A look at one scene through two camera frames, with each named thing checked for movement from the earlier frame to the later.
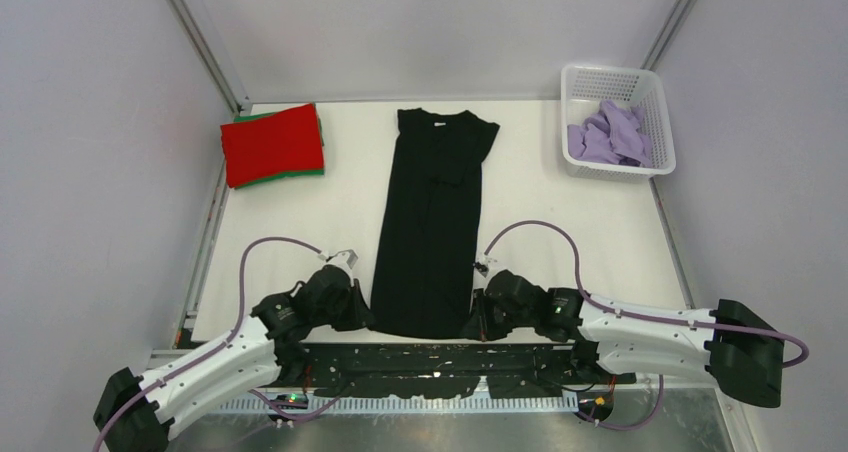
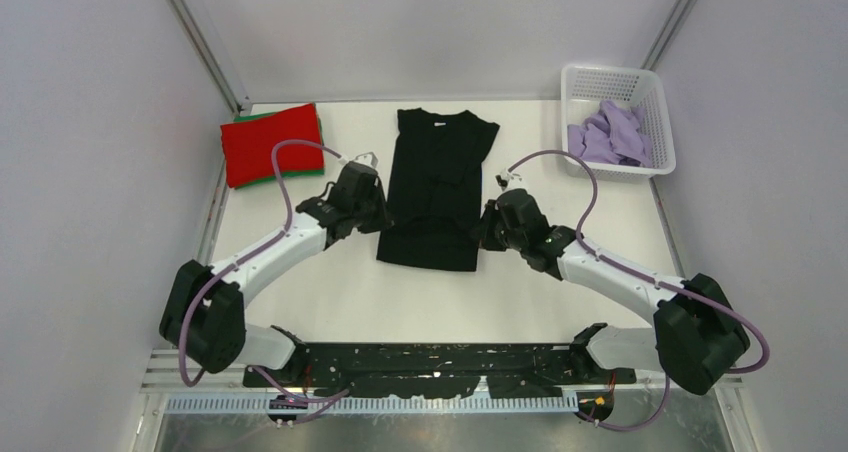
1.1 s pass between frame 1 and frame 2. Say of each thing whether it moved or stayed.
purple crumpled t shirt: stayed
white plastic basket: stayed
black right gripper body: moved
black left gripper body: moved
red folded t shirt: stayed
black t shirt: moved
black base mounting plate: stayed
